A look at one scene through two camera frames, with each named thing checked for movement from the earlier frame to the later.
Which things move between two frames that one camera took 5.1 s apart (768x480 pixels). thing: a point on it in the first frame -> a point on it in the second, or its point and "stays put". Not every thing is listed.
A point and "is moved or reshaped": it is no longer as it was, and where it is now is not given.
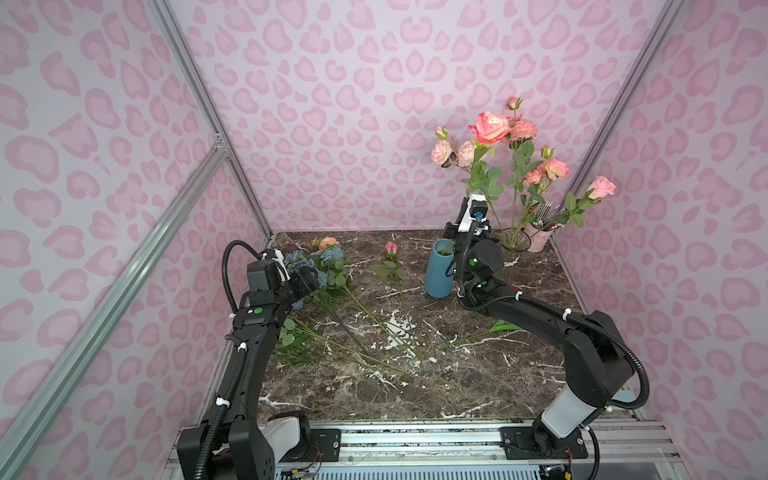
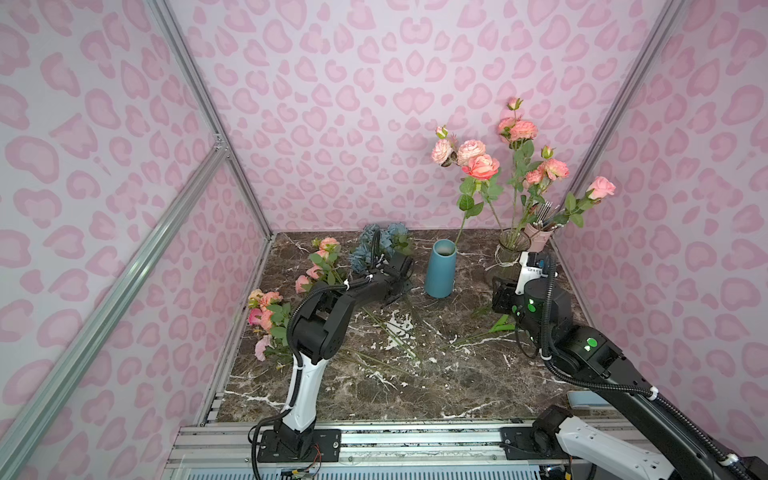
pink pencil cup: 539,235 stays put
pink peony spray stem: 529,175 stays put
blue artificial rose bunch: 329,265 -> 375,242
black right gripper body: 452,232 -> 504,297
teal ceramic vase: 437,284 stays put
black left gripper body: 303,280 -> 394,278
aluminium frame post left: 208,105 stays put
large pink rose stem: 488,129 is moved or reshaped
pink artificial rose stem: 598,189 stays put
